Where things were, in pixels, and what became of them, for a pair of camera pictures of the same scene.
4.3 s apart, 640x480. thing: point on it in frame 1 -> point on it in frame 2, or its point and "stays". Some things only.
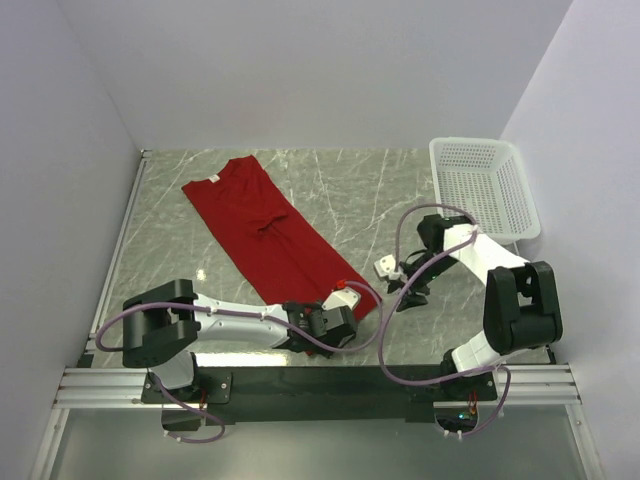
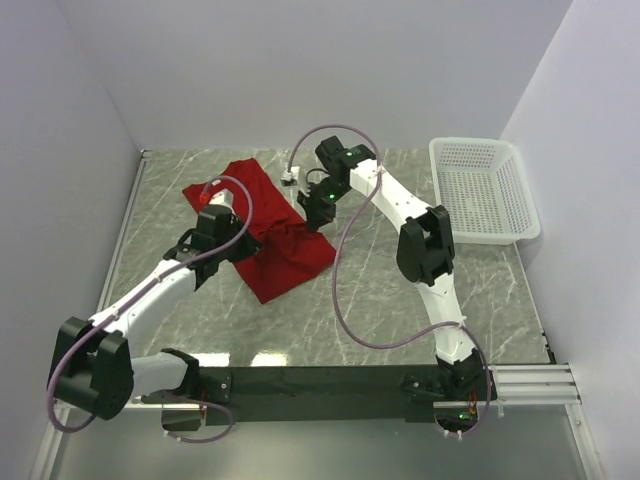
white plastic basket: x=487 y=180 stays
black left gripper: x=318 y=306 -> x=250 y=247
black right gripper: x=410 y=299 -> x=316 y=215
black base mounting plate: x=322 y=394 stays
